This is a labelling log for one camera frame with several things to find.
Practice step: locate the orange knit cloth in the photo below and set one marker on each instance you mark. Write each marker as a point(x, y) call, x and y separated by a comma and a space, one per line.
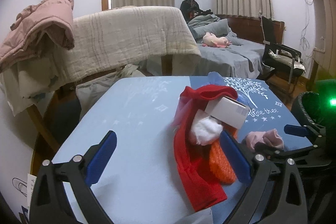
point(219, 164)

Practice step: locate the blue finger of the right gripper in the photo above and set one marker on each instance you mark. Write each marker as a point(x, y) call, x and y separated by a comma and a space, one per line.
point(296, 130)

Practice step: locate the blue printed tablecloth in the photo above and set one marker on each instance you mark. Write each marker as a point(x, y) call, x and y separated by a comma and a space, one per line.
point(141, 183)

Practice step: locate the wooden coat rack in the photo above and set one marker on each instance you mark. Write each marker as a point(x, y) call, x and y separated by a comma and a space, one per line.
point(189, 9)

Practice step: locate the grey sheeted bed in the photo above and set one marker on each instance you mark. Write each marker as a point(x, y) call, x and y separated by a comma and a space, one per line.
point(241, 59)

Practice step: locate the black lined trash bin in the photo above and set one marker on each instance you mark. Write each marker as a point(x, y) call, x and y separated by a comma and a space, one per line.
point(311, 108)

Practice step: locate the grey pillow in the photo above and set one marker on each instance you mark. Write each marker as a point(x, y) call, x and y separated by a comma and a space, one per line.
point(219, 28)

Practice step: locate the black office chair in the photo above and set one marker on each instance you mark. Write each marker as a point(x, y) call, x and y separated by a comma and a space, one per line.
point(291, 75)

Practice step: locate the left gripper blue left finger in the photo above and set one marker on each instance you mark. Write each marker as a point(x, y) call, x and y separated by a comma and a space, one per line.
point(49, 201)

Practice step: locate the pink quilted jacket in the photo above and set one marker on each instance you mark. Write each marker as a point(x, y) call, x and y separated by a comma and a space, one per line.
point(51, 19)

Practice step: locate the red cloth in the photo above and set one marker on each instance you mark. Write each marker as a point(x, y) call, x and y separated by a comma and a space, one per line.
point(200, 184)

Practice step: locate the silver chair cushion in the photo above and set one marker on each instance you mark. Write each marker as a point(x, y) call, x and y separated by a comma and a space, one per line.
point(286, 60)

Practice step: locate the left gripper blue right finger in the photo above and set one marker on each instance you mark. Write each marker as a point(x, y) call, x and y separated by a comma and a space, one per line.
point(278, 184)

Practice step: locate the dark wooden headboard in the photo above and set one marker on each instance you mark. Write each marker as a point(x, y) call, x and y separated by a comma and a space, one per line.
point(250, 28)

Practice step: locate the white cardboard box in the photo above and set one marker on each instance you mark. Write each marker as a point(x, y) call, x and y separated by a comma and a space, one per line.
point(228, 111)

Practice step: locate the pink plush toy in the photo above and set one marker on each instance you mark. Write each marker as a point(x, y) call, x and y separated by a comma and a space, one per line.
point(211, 40)

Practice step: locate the beige blanket on rack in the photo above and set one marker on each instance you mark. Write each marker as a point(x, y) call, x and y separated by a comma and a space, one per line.
point(113, 38)

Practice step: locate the white tissue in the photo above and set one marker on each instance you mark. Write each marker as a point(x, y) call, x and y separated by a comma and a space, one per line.
point(204, 129)

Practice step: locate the blue plastic bag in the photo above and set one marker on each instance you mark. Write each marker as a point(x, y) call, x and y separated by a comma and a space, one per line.
point(215, 78)

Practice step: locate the pink sock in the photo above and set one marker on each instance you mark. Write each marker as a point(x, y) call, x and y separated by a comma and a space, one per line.
point(270, 138)

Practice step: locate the wooden wardrobe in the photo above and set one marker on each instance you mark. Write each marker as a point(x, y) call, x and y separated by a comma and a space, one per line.
point(324, 49)

